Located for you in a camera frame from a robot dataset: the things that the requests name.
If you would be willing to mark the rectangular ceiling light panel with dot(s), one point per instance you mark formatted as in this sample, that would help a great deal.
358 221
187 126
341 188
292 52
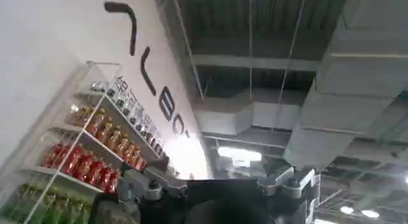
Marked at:
239 155

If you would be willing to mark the small grey ventilation duct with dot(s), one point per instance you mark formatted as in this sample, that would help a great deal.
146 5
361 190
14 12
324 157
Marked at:
242 115

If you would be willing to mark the round ceiling lamp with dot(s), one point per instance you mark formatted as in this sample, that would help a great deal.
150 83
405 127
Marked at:
346 209
370 213

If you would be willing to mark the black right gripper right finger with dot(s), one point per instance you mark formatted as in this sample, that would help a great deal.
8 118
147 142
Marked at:
291 186

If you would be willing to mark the large grey ventilation duct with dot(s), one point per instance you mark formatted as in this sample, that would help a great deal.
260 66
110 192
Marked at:
347 94

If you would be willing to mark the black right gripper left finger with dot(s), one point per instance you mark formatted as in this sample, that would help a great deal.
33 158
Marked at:
153 189

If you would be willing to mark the white shelf rack with goods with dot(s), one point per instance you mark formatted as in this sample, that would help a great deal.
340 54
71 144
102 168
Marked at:
95 148

